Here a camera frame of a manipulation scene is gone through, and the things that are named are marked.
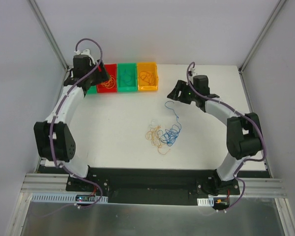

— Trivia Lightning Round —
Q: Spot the red thin wire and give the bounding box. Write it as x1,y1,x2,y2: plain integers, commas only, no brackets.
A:
139,70,156,86

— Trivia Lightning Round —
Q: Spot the white thin wire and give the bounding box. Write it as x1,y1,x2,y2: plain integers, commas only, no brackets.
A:
148,118,163,130

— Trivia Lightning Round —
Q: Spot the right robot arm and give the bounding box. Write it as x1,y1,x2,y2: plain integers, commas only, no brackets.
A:
167,75,263,196

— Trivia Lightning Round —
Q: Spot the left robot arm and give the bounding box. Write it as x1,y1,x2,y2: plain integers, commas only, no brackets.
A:
33,54,109,191

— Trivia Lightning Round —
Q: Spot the far left green bin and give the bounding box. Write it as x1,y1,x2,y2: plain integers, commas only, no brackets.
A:
86,86,97,95

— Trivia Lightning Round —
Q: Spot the green bin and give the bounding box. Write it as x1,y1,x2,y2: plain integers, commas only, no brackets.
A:
117,63,138,92
86,86,97,95

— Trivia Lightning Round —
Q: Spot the red bin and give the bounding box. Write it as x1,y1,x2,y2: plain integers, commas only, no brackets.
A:
97,64,118,93

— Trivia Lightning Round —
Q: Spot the orange bin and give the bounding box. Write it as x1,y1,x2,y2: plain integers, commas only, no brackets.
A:
137,62,158,91

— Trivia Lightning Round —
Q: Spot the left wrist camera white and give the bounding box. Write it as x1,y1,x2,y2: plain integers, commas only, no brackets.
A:
74,49,92,58

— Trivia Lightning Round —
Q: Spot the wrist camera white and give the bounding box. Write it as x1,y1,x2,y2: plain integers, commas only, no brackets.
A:
188,70,198,77
74,49,92,58

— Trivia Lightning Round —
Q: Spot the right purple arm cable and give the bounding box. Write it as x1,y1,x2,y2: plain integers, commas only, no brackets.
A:
186,61,268,214

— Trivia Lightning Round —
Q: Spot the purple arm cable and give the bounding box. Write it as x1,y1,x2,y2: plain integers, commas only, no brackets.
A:
30,38,105,219
186,61,268,214

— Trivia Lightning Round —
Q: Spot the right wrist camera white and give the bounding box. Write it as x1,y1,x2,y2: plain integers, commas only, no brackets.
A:
188,70,198,77

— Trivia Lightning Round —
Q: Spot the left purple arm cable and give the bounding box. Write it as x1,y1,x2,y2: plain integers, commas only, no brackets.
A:
30,38,105,219

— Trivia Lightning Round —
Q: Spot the left aluminium frame post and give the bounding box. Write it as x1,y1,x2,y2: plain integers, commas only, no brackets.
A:
27,0,69,71

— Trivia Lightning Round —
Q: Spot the aluminium frame post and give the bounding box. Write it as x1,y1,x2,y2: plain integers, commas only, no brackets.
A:
27,0,69,71
238,0,288,74

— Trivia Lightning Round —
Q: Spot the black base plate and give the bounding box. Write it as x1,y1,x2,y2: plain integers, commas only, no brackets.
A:
66,168,240,206

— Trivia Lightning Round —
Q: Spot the right white cable duct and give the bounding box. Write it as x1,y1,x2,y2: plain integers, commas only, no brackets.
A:
197,197,214,207

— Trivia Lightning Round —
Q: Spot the white cable duct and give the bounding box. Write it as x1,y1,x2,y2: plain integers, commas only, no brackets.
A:
197,197,214,207
31,193,108,205

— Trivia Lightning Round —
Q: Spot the right aluminium frame post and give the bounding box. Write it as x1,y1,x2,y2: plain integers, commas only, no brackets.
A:
238,0,288,74

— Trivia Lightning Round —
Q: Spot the left white cable duct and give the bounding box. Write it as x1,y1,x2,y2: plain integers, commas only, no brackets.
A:
31,193,108,205

